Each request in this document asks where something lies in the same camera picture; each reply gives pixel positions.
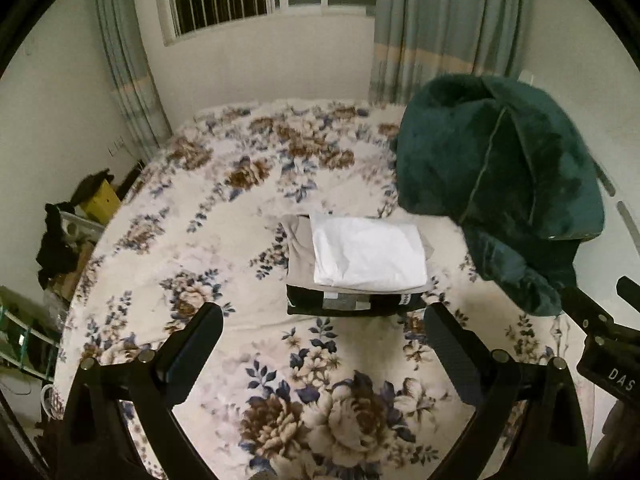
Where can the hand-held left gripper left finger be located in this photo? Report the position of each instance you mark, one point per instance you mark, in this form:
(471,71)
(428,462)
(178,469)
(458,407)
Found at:
(192,355)

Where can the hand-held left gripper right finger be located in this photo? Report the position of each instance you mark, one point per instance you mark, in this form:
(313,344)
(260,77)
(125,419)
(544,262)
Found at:
(450,355)

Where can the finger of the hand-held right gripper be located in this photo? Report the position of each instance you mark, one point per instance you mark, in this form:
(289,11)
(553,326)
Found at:
(631,292)
(585,307)

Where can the white t-shirt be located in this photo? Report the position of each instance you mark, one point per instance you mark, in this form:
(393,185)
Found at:
(365,255)

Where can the white headboard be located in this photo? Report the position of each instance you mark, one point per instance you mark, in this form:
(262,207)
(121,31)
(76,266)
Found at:
(620,255)

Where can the folded black garment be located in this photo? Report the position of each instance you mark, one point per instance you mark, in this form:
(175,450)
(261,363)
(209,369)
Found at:
(305,301)

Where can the cardboard box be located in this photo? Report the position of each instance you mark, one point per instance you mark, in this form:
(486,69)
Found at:
(75,275)

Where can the folded beige garment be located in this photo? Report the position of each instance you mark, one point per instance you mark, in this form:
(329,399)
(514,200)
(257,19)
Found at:
(299,260)

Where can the floral bedspread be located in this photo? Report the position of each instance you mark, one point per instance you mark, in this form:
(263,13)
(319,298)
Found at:
(225,210)

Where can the dark green plush blanket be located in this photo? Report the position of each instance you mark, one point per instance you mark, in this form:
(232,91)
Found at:
(500,170)

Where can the teal shelf rack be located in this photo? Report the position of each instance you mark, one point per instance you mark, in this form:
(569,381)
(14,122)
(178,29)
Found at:
(25,330)

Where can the white rack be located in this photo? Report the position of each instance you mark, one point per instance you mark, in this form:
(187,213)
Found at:
(82,225)

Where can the black clothing heap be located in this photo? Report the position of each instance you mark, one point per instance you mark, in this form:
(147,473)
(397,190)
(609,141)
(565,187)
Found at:
(55,245)

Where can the yellow box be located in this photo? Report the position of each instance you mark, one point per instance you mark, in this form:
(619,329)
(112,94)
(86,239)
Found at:
(102,202)

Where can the grey-green striped curtain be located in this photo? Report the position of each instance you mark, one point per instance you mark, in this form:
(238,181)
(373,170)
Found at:
(130,60)
(440,25)

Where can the white wall socket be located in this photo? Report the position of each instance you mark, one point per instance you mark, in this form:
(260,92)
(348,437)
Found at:
(116,146)

